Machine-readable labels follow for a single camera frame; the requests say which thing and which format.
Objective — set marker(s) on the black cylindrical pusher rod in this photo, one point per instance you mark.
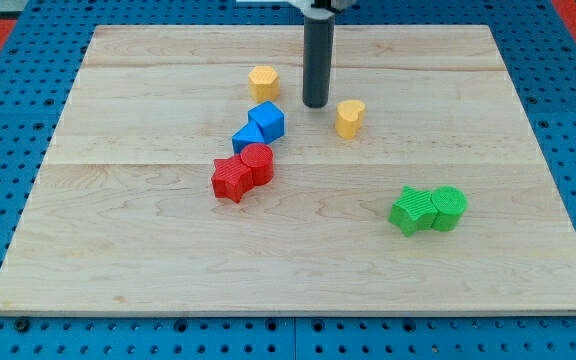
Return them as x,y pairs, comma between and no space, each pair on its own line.
317,60

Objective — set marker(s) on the white rod mount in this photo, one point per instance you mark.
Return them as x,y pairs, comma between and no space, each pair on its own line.
321,9

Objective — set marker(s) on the yellow heart block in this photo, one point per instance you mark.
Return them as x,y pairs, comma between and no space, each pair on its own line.
349,118

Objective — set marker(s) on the yellow hexagon block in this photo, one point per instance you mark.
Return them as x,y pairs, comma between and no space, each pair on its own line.
263,83

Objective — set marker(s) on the blue cube block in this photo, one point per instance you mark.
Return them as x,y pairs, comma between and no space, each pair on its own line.
269,119

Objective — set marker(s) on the blue triangle block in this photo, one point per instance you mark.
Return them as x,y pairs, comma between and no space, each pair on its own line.
248,134

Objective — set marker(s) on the red cylinder block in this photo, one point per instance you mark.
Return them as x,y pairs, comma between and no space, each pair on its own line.
259,157

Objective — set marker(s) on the red star block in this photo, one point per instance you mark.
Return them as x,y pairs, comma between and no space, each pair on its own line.
231,178

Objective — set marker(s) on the light wooden board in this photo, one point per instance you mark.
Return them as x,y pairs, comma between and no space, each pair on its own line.
122,220

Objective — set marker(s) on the green star block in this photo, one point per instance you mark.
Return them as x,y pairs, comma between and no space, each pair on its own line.
413,211

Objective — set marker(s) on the green cylinder block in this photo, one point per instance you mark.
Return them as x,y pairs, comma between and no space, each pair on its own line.
450,203

